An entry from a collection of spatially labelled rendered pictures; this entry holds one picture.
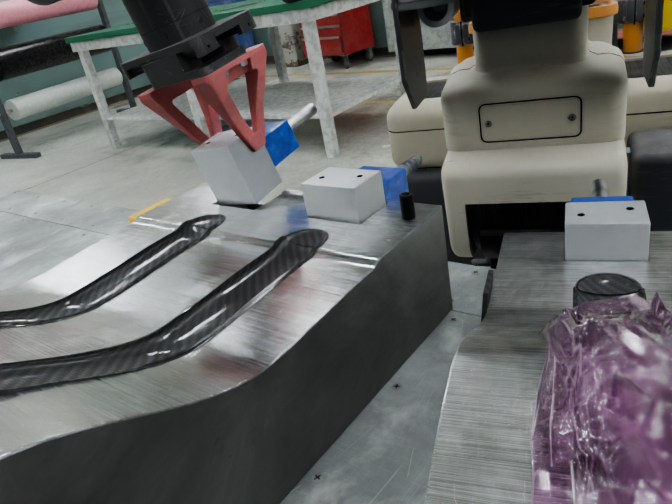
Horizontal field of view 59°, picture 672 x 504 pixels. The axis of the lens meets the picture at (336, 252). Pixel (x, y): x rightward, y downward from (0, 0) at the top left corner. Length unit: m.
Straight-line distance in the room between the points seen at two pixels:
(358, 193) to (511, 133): 0.41
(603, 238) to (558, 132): 0.39
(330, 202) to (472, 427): 0.24
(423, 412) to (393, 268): 0.09
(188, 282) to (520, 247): 0.24
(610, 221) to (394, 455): 0.20
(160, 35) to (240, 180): 0.12
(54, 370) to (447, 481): 0.20
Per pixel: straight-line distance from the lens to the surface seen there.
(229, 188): 0.51
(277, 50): 4.95
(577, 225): 0.41
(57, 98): 6.17
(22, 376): 0.33
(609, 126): 0.80
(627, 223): 0.41
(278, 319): 0.34
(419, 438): 0.37
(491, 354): 0.27
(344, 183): 0.43
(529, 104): 0.78
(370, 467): 0.36
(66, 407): 0.27
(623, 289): 0.40
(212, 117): 0.54
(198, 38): 0.45
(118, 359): 0.35
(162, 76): 0.48
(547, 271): 0.41
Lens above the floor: 1.06
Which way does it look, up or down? 26 degrees down
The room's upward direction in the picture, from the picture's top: 11 degrees counter-clockwise
